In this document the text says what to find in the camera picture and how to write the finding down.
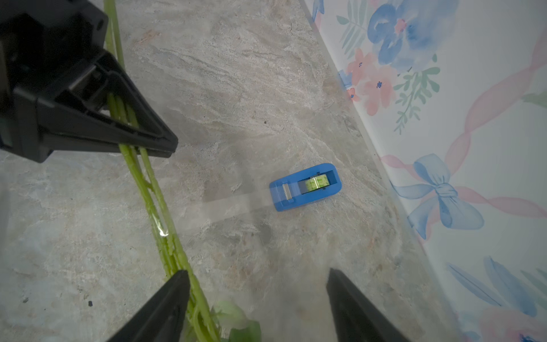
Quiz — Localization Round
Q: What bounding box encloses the artificial pink cream flower bouquet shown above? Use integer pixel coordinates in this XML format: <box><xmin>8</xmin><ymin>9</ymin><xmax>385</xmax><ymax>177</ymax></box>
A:
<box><xmin>102</xmin><ymin>0</ymin><xmax>262</xmax><ymax>342</ymax></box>

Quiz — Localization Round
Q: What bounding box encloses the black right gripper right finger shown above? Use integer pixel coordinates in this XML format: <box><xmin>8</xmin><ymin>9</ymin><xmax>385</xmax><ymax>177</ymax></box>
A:
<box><xmin>326</xmin><ymin>269</ymin><xmax>409</xmax><ymax>342</ymax></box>

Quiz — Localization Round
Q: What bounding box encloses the clear tape strip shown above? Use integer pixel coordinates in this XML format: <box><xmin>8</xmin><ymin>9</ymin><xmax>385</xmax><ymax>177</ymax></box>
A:
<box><xmin>172</xmin><ymin>190</ymin><xmax>274</xmax><ymax>234</ymax></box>

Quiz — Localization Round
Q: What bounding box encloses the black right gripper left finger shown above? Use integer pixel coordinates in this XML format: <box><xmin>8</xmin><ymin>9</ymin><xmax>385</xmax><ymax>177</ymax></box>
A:
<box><xmin>109</xmin><ymin>270</ymin><xmax>190</xmax><ymax>342</ymax></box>

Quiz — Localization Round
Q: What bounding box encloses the blue tape dispenser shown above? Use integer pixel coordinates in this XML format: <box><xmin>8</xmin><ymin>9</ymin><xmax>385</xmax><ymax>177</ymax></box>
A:
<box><xmin>269</xmin><ymin>163</ymin><xmax>342</xmax><ymax>212</ymax></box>

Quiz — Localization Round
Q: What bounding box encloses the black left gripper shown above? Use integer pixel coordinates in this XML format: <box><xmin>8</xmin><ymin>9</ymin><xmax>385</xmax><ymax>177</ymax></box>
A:
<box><xmin>1</xmin><ymin>1</ymin><xmax>178</xmax><ymax>162</ymax></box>

